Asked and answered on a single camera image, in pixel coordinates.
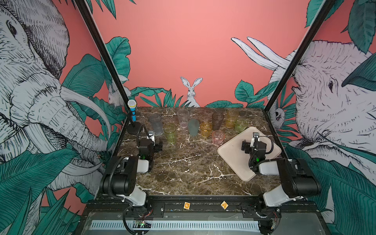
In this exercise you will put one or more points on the dark smoky tall glass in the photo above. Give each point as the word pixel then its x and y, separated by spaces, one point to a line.
pixel 217 119

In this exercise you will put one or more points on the yellow tall glass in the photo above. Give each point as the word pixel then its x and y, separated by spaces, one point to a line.
pixel 231 117

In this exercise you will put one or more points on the teal frosted glass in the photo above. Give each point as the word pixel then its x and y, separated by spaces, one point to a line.
pixel 193 126

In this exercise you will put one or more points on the toy microphone on black stand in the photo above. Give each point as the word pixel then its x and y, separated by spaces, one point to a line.
pixel 133 126

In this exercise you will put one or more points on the orange square tag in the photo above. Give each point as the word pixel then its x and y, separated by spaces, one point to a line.
pixel 187 206

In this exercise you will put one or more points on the left black frame post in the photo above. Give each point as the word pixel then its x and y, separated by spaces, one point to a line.
pixel 91 25

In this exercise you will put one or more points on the beige rectangular tray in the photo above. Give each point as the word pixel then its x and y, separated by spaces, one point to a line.
pixel 238 159

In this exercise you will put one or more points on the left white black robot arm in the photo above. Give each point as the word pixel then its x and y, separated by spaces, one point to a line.
pixel 119 179

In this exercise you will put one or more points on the clear tall glass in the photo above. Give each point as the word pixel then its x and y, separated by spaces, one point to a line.
pixel 183 117

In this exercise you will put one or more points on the pink short glass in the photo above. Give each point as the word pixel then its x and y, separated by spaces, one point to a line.
pixel 218 137

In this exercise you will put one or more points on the black frame post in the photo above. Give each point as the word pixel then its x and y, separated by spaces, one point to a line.
pixel 319 18
pixel 91 25

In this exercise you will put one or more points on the amber short glass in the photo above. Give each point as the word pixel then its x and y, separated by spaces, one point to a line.
pixel 205 129

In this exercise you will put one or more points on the right black frame post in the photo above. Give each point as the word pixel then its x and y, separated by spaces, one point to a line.
pixel 319 18

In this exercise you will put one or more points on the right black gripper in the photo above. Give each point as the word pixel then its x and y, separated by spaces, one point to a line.
pixel 248 146

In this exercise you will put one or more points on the light green translucent glass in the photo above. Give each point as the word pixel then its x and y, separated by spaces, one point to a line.
pixel 170 132

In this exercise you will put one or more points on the green short glass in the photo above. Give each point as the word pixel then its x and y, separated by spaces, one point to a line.
pixel 241 124

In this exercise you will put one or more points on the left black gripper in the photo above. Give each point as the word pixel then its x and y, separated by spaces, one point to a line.
pixel 157 146

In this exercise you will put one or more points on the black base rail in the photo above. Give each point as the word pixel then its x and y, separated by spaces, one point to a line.
pixel 159 206

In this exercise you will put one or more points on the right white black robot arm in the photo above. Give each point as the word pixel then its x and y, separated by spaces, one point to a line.
pixel 297 179

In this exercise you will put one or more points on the grey-blue translucent glass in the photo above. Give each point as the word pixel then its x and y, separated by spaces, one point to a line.
pixel 157 124

